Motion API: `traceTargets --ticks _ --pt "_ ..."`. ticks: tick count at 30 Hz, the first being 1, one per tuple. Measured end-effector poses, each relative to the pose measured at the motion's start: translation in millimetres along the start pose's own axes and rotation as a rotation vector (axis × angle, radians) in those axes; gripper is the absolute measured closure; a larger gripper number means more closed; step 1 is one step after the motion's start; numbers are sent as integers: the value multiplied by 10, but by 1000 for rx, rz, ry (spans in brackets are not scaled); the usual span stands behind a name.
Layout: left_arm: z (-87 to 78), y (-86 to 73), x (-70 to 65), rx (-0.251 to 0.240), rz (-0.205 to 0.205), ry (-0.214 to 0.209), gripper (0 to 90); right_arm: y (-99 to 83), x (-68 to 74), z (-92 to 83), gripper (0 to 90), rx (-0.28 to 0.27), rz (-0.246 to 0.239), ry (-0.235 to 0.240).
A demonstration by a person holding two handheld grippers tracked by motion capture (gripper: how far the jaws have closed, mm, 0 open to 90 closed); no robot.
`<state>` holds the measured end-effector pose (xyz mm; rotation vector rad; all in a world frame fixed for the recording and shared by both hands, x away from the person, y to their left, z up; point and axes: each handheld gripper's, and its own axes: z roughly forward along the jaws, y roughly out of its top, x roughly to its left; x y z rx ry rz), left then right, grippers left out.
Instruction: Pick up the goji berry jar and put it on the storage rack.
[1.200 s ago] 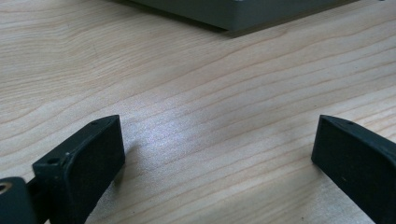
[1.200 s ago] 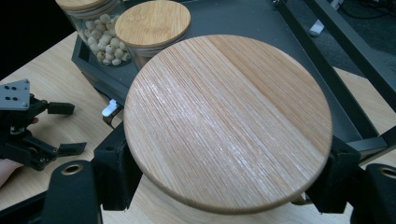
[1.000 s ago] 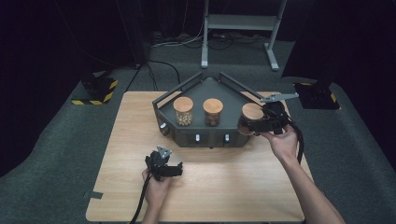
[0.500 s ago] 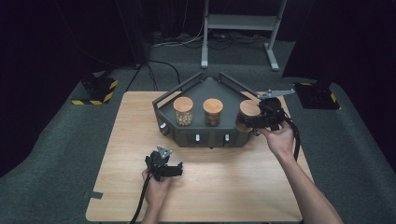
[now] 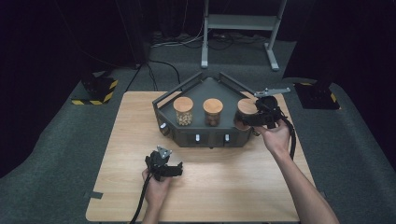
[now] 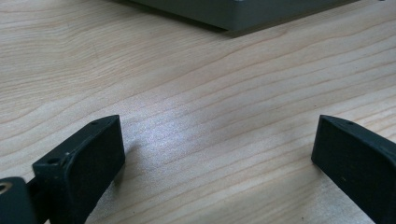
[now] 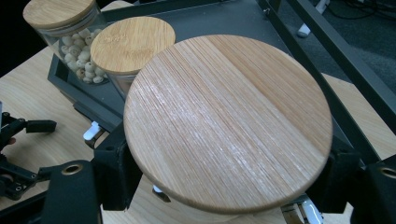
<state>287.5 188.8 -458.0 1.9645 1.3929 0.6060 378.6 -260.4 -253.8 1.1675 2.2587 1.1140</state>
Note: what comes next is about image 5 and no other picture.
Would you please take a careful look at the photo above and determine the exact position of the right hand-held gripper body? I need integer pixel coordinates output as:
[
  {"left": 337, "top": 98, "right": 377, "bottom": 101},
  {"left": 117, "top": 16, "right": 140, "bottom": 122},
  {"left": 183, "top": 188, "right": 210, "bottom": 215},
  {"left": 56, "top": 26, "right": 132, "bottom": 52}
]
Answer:
[{"left": 253, "top": 87, "right": 291, "bottom": 130}]

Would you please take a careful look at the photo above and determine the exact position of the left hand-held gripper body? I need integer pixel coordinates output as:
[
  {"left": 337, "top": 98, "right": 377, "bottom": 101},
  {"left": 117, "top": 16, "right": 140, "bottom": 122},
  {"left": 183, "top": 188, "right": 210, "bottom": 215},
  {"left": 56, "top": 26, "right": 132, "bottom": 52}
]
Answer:
[{"left": 145, "top": 145, "right": 174, "bottom": 182}]

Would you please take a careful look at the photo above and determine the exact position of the glass jar with wooden lid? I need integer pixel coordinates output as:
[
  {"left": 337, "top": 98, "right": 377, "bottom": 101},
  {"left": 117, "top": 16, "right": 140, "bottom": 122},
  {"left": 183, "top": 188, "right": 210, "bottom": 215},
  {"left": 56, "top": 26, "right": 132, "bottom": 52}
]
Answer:
[{"left": 233, "top": 97, "right": 259, "bottom": 132}]

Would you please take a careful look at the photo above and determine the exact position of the glass jar with brown nuts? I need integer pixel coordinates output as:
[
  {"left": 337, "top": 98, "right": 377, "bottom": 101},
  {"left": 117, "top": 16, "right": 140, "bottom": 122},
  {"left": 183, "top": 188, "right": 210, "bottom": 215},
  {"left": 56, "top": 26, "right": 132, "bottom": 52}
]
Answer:
[{"left": 202, "top": 97, "right": 224, "bottom": 128}]

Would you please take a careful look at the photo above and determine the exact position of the glass jar with pale beans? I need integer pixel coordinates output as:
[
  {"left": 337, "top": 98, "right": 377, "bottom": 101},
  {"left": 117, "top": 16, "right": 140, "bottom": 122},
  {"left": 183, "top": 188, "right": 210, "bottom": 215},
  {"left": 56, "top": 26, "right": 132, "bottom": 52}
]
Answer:
[{"left": 172, "top": 96, "right": 194, "bottom": 127}]

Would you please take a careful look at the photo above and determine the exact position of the dark grey corner shelf rack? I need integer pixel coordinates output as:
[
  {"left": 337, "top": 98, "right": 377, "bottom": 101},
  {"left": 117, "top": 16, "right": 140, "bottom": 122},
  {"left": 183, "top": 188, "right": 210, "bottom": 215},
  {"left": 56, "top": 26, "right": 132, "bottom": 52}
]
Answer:
[{"left": 151, "top": 71, "right": 274, "bottom": 149}]

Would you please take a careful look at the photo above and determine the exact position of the person's left hand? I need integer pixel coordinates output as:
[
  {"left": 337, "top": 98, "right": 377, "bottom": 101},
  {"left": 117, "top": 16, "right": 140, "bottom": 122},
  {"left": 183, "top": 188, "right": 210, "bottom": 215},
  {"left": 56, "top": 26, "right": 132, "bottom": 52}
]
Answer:
[{"left": 141, "top": 167, "right": 174, "bottom": 210}]

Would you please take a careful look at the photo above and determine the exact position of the person's right hand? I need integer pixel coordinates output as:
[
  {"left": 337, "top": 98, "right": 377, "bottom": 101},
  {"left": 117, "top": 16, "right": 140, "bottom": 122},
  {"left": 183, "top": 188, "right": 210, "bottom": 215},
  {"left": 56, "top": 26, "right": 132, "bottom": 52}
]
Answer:
[{"left": 253, "top": 119, "right": 292, "bottom": 157}]

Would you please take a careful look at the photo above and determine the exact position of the grey metal stand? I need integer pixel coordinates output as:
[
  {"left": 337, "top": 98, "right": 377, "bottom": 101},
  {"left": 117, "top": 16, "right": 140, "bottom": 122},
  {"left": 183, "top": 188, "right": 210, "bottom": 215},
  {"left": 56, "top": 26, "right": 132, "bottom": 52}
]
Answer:
[{"left": 200, "top": 0, "right": 289, "bottom": 72}]

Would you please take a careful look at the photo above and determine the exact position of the black yellow striped stand base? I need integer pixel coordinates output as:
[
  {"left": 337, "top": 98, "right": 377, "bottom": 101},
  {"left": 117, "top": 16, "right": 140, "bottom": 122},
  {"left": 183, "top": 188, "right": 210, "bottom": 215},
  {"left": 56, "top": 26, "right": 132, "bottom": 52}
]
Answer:
[{"left": 71, "top": 70, "right": 120, "bottom": 106}]

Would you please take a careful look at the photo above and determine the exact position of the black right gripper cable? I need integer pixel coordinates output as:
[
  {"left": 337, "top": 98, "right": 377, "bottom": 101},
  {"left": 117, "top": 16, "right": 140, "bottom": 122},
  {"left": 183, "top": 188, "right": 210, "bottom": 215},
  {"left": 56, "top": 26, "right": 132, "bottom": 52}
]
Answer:
[{"left": 279, "top": 115, "right": 297, "bottom": 161}]

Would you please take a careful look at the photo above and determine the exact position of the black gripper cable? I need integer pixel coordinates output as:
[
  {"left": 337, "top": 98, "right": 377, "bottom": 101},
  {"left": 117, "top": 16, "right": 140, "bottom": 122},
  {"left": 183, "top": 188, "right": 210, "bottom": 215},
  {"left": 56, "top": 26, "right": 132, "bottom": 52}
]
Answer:
[
  {"left": 129, "top": 173, "right": 154, "bottom": 224},
  {"left": 279, "top": 115, "right": 297, "bottom": 161}
]

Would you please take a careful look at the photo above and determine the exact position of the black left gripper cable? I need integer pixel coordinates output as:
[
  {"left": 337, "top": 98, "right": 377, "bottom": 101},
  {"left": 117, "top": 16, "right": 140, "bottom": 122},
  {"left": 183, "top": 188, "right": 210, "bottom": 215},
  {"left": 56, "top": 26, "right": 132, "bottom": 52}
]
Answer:
[{"left": 129, "top": 173, "right": 154, "bottom": 224}]

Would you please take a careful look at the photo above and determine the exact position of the bundle of floor cables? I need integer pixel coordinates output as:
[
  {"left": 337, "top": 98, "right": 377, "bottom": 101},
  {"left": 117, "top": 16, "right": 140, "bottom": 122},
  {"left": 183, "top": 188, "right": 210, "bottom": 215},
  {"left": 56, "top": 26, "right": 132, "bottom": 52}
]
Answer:
[{"left": 150, "top": 29, "right": 269, "bottom": 51}]

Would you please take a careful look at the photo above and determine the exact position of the black floor cable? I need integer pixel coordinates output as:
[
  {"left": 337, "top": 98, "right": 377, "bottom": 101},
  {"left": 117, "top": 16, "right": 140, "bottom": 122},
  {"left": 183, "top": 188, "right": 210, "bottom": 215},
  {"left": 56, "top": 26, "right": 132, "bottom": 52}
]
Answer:
[{"left": 145, "top": 59, "right": 182, "bottom": 92}]

